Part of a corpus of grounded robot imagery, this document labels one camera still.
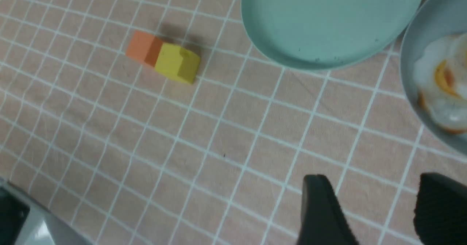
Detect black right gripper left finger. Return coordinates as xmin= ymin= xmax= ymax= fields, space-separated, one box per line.
xmin=296 ymin=175 xmax=359 ymax=245

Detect teal green centre plate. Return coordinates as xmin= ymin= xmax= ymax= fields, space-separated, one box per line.
xmin=241 ymin=0 xmax=422 ymax=70

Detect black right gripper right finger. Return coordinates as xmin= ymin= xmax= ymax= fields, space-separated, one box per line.
xmin=413 ymin=172 xmax=467 ymax=245

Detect grey blue egg plate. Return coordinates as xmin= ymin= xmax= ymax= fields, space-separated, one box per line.
xmin=399 ymin=0 xmax=467 ymax=155

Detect grey table edge frame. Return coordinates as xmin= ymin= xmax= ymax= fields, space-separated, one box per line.
xmin=0 ymin=179 xmax=91 ymax=245

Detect lower fried egg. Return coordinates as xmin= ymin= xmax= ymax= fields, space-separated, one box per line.
xmin=413 ymin=33 xmax=467 ymax=134

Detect orange foam block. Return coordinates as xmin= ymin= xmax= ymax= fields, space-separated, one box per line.
xmin=126 ymin=30 xmax=165 ymax=68

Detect yellow foam block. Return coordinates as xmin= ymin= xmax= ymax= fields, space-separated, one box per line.
xmin=154 ymin=43 xmax=201 ymax=85

